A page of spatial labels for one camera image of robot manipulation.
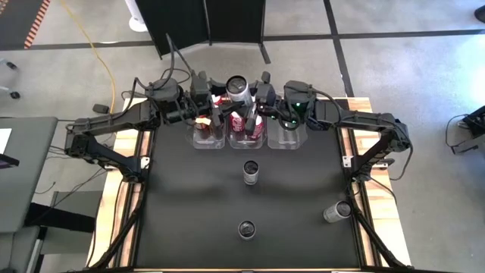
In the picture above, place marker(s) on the black mat with orange stripes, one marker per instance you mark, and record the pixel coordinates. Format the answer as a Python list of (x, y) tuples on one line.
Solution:
[(19, 19)]

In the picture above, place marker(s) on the small yellow tag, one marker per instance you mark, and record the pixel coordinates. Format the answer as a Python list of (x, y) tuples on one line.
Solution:
[(202, 121)]

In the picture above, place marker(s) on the white Celsius drink can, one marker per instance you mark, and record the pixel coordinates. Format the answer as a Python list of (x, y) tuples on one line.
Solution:
[(251, 171), (238, 89), (337, 211), (247, 230)]

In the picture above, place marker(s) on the black metal frame strut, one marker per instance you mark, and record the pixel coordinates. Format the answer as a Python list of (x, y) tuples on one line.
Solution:
[(118, 235), (374, 236)]

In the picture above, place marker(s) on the office chair base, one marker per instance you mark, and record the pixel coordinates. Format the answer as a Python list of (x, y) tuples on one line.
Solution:
[(15, 95)]

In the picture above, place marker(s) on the grey desk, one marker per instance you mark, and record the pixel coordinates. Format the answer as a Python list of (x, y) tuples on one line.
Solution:
[(26, 182)]

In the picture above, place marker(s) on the dark tablet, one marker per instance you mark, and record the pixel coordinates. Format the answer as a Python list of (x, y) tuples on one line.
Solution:
[(7, 161)]

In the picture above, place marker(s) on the red Coca-Cola can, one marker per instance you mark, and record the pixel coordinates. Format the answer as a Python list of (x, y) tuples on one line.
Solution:
[(258, 127), (238, 122)]

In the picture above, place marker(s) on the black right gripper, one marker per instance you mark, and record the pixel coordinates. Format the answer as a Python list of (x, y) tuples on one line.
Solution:
[(269, 98)]

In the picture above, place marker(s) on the black equipment box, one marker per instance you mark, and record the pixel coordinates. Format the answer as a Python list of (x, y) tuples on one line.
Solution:
[(475, 125)]

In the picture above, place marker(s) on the grey and black cabinet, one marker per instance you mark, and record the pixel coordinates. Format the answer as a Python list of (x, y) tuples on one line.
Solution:
[(68, 242)]

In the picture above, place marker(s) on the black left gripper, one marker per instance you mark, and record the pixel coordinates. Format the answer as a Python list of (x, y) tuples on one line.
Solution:
[(199, 89)]

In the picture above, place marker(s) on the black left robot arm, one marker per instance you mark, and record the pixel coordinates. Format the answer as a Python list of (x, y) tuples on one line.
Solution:
[(113, 117)]

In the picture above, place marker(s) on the black rounded object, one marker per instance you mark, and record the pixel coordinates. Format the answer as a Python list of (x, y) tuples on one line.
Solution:
[(480, 14)]

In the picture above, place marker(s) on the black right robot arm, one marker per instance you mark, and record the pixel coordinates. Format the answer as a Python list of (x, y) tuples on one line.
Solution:
[(360, 119)]

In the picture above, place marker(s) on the white paper sheet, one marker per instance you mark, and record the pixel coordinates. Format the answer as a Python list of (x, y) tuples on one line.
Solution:
[(4, 140)]

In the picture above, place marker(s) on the black room divider panel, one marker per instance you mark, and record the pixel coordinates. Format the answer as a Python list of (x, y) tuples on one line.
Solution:
[(174, 22)]

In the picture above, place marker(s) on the black power adapter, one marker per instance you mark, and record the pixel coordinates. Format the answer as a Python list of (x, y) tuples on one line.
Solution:
[(101, 108)]

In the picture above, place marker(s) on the white mounting bracket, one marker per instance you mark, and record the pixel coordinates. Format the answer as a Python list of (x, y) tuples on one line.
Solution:
[(347, 161), (144, 162)]

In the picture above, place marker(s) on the white pedestal stand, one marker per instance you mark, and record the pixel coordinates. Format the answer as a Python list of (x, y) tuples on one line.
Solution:
[(137, 23)]

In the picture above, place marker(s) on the clear plastic bin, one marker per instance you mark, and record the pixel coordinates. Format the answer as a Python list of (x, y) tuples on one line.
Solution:
[(286, 138), (204, 143), (246, 143)]

